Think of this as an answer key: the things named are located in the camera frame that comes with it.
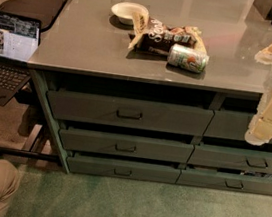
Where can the green soda can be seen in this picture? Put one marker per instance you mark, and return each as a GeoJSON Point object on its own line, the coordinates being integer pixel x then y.
{"type": "Point", "coordinates": [187, 58]}

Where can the brown snack bag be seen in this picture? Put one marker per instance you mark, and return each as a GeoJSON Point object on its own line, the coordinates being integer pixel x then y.
{"type": "Point", "coordinates": [151, 35]}

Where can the black laptop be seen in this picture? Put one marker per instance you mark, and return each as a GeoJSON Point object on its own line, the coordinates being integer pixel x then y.
{"type": "Point", "coordinates": [19, 38]}

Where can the black chair base bar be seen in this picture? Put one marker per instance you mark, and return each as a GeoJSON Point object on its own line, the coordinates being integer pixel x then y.
{"type": "Point", "coordinates": [29, 154]}

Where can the glass jar with snacks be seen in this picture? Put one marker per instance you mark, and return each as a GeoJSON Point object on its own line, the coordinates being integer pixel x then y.
{"type": "Point", "coordinates": [264, 56]}

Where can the green drawer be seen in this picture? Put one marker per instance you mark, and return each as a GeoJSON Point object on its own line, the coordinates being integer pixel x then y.
{"type": "Point", "coordinates": [124, 145]}
{"type": "Point", "coordinates": [230, 158]}
{"type": "Point", "coordinates": [123, 169]}
{"type": "Point", "coordinates": [226, 181]}
{"type": "Point", "coordinates": [229, 125]}
{"type": "Point", "coordinates": [130, 113]}

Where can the white bowl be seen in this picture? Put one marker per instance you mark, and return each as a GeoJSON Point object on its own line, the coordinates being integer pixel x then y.
{"type": "Point", "coordinates": [124, 11]}

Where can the green drawer cabinet frame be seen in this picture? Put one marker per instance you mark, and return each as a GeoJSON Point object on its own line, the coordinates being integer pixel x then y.
{"type": "Point", "coordinates": [206, 100]}

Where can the dark chair seat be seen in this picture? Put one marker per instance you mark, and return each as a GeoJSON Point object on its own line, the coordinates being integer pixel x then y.
{"type": "Point", "coordinates": [47, 11]}

